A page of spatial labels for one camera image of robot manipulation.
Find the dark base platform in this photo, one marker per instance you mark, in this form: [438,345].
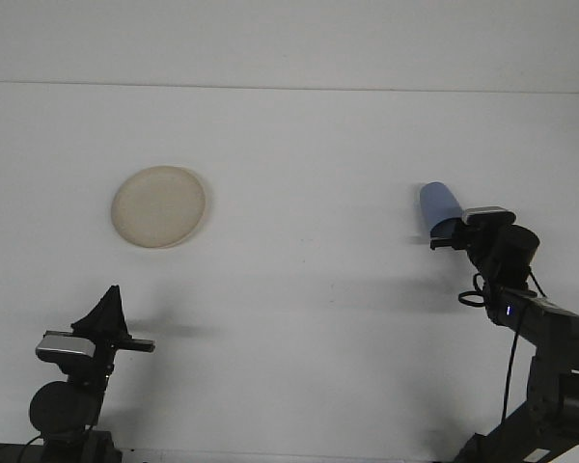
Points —
[0,453]

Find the pale round plate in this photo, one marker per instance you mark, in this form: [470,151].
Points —
[159,207]

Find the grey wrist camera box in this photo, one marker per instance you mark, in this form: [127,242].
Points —
[487,215]
[65,347]

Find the pale blue cup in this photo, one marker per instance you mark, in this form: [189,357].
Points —
[436,200]

